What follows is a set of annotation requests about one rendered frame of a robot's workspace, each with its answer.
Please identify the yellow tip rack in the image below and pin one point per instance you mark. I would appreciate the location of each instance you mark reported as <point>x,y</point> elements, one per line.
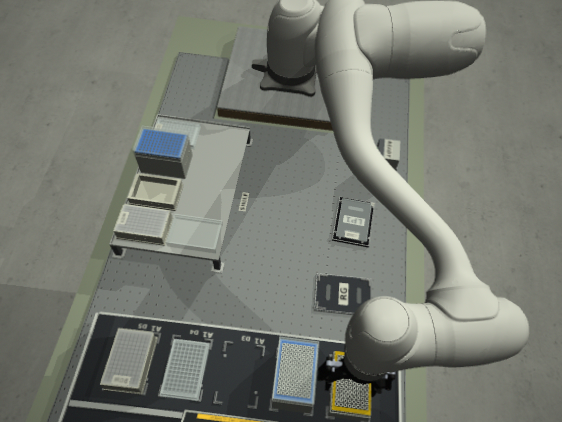
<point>349,399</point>

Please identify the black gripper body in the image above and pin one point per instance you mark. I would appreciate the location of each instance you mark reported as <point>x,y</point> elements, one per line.
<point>345,370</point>

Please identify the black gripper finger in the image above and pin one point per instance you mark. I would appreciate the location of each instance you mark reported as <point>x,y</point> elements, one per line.
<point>331,366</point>
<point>382,383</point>

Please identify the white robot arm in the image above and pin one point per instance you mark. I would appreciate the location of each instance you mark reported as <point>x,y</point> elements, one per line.
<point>461,323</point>

